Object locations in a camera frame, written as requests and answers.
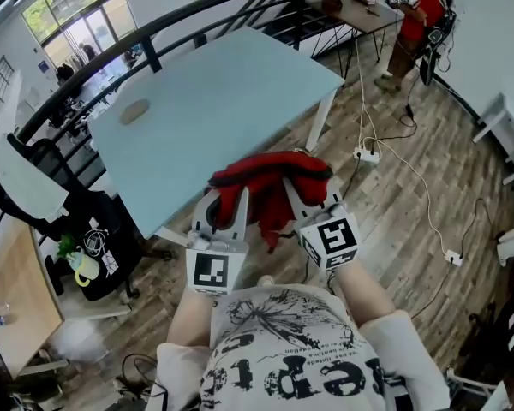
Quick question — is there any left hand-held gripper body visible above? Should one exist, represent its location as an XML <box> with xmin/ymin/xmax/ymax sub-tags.
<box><xmin>184</xmin><ymin>228</ymin><xmax>249</xmax><ymax>296</ymax></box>

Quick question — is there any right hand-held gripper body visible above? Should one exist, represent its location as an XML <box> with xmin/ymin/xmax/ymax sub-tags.
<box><xmin>297</xmin><ymin>200</ymin><xmax>362</xmax><ymax>272</ymax></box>

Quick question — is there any red backpack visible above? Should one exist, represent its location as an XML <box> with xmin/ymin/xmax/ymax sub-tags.
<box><xmin>208</xmin><ymin>151</ymin><xmax>334</xmax><ymax>254</ymax></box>

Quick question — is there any person's left forearm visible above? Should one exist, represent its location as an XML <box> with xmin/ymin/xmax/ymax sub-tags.
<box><xmin>165</xmin><ymin>287</ymin><xmax>218</xmax><ymax>347</ymax></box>

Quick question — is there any person's right forearm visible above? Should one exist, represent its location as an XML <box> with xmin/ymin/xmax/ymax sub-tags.
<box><xmin>332</xmin><ymin>258</ymin><xmax>398</xmax><ymax>329</ymax></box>

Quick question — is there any black office chair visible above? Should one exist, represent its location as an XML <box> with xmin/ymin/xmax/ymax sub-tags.
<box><xmin>0</xmin><ymin>133</ymin><xmax>142</xmax><ymax>302</ymax></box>

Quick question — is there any person's white printed shirt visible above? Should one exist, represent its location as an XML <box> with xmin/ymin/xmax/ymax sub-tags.
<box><xmin>144</xmin><ymin>284</ymin><xmax>451</xmax><ymax>411</ymax></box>

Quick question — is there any light blue table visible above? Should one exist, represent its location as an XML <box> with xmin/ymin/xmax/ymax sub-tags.
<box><xmin>87</xmin><ymin>26</ymin><xmax>347</xmax><ymax>241</ymax></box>

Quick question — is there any yellow mug with plant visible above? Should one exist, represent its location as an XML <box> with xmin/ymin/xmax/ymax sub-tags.
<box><xmin>56</xmin><ymin>232</ymin><xmax>102</xmax><ymax>289</ymax></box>

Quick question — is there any oval wooden disc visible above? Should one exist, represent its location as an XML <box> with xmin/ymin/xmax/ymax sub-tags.
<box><xmin>118</xmin><ymin>98</ymin><xmax>151</xmax><ymax>125</ymax></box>

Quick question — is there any black metal railing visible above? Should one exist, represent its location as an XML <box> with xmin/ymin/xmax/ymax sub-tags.
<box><xmin>15</xmin><ymin>0</ymin><xmax>385</xmax><ymax>145</ymax></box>

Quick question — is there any black metal staircase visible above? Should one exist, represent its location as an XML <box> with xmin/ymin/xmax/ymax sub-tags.
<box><xmin>256</xmin><ymin>2</ymin><xmax>348</xmax><ymax>51</ymax></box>

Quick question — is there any brown desk with black legs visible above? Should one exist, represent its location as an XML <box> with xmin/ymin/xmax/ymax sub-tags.
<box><xmin>303</xmin><ymin>0</ymin><xmax>408</xmax><ymax>80</ymax></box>

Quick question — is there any white side table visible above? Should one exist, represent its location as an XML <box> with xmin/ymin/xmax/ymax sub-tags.
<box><xmin>472</xmin><ymin>92</ymin><xmax>514</xmax><ymax>186</ymax></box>

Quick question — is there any light wooden desk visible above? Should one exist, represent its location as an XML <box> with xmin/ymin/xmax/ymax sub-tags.
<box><xmin>0</xmin><ymin>216</ymin><xmax>66</xmax><ymax>379</ymax></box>

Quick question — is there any long white cable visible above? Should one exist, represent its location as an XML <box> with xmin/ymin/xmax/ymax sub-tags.
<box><xmin>353</xmin><ymin>36</ymin><xmax>451</xmax><ymax>256</ymax></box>

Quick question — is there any white coiled cable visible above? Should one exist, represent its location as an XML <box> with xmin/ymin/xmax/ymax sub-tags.
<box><xmin>83</xmin><ymin>228</ymin><xmax>111</xmax><ymax>257</ymax></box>

